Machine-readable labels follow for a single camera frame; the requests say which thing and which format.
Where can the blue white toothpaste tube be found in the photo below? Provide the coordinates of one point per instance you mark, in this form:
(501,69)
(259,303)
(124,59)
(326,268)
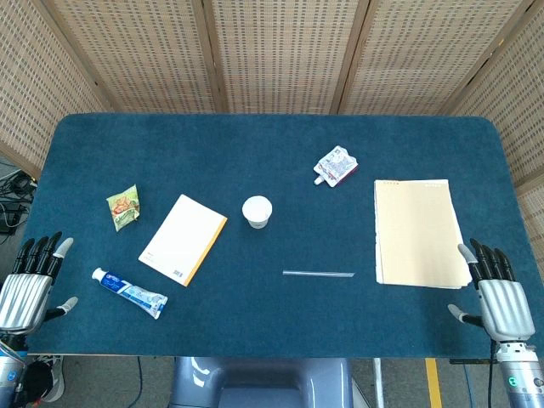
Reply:
(127,291)

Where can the white floral paper cup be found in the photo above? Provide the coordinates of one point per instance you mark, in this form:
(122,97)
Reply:
(257,210)

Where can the black white shoe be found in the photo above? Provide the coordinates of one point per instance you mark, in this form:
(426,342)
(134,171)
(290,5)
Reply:
(59,378)

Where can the beige paper notepad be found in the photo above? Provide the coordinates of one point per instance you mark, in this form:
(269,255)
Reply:
(416,234)

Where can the woven bamboo screen panel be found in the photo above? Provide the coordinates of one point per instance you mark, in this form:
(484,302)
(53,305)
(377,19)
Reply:
(285,55)
(425,55)
(523,106)
(140,55)
(25,85)

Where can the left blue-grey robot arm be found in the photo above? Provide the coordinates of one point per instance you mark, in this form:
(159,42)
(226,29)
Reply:
(8,374)

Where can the white table leg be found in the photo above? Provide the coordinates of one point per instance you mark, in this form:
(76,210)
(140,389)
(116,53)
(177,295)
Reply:
(378,382)

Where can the transparent plastic straw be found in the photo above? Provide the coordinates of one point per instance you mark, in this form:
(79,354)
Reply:
(319,273)

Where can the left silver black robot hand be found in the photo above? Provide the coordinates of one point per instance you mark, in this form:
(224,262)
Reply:
(23,297)

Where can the green snack bag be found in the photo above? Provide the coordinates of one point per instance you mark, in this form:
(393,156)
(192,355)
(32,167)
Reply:
(123,206)

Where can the white notebook orange spine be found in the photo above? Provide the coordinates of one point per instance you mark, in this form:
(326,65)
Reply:
(183,240)

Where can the grey-blue robot torso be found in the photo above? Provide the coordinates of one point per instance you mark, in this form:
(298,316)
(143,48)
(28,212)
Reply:
(263,382)

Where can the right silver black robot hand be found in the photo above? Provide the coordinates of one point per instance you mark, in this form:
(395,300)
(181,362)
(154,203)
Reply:
(506,306)

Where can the blue table mat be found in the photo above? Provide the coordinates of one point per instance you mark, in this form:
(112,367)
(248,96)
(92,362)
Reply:
(272,149)

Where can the white red spouted pouch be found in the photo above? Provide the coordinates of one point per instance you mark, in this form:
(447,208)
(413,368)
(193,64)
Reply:
(336,166)

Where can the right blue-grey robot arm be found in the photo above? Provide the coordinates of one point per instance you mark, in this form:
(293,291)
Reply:
(516,378)

